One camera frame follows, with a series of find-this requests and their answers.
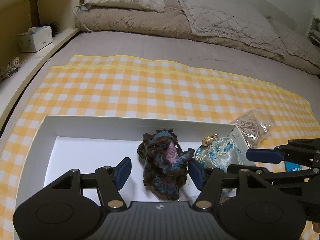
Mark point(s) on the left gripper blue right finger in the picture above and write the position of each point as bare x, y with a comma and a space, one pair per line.
197, 173

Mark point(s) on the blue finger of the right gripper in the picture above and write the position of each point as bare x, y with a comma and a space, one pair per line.
264, 156

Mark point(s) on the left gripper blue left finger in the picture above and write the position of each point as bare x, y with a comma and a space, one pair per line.
122, 172

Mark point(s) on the blue headset cover packet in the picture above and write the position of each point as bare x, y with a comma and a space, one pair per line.
292, 167

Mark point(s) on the light blue floral silk pouch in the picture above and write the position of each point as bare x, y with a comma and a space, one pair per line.
216, 152

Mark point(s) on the bag of beige rubber bands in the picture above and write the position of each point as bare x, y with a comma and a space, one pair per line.
255, 126

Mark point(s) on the dark crocheted yarn item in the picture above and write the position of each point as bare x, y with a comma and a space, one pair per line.
165, 163

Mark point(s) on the white shallow cardboard box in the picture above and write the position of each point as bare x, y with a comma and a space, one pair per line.
67, 189

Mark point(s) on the grey bed mattress sheet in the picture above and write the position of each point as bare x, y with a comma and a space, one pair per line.
191, 53

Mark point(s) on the yellow checkered cloth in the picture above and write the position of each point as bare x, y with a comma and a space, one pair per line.
134, 87

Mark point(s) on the beige quilted right pillow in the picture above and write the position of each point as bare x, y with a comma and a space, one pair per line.
299, 52

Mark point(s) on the beige quilted pillow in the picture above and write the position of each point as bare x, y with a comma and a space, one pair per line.
233, 25
299, 52

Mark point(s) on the white right side shelf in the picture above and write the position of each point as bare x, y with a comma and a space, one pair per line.
313, 34

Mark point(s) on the beige quilted middle pillow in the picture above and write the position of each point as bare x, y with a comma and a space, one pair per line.
233, 25

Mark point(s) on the tan rolled quilt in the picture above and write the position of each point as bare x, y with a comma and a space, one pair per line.
171, 23

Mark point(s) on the white tissue box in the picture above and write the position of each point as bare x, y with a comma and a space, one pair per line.
35, 39

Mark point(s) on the wooden bedside shelf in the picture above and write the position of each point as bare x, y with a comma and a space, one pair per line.
17, 16

